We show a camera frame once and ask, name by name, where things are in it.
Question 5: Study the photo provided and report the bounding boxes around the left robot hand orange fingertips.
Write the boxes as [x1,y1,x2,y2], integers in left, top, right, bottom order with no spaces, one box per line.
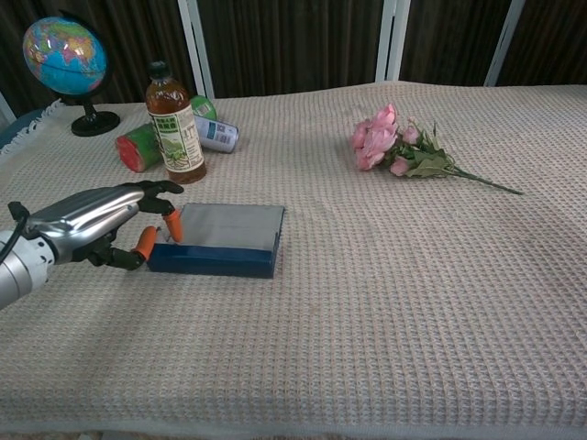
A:
[22,180,184,272]

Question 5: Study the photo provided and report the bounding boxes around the blue glasses case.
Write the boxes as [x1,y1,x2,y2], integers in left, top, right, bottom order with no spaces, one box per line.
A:
[147,203,286,280]

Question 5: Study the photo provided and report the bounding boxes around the green tube red end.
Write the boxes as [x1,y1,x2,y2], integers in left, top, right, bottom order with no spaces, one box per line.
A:
[115,94,217,173]

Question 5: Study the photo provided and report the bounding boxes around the tea bottle black cap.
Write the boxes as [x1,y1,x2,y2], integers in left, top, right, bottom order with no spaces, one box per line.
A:
[145,60,207,185]

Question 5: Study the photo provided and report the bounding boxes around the white blue can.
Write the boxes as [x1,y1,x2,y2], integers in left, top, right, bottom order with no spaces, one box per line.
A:
[194,114,239,155]

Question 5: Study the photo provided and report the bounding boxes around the desk globe black stand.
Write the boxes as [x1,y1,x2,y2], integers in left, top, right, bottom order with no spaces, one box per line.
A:
[22,11,121,138]

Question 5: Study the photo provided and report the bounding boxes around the dark folding screen white frames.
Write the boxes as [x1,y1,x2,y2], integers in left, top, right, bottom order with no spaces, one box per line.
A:
[0,0,587,118]

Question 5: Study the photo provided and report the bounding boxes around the beige waffle tablecloth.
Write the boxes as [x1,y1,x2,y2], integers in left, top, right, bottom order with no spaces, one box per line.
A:
[0,81,587,436]

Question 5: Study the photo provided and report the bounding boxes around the pink artificial flower bouquet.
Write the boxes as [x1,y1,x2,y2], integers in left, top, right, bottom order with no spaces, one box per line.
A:
[351,103,525,196]

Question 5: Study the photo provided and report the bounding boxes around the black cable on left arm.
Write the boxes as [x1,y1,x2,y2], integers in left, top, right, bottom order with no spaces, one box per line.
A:
[0,201,31,267]

